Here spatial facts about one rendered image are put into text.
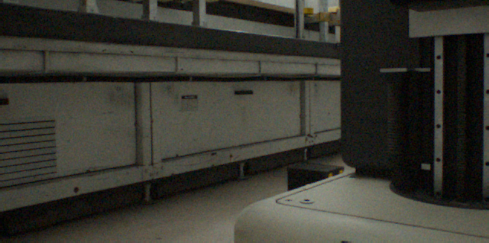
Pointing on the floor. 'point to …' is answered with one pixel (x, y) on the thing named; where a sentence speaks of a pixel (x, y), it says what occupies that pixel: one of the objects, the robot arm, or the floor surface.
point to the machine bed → (149, 120)
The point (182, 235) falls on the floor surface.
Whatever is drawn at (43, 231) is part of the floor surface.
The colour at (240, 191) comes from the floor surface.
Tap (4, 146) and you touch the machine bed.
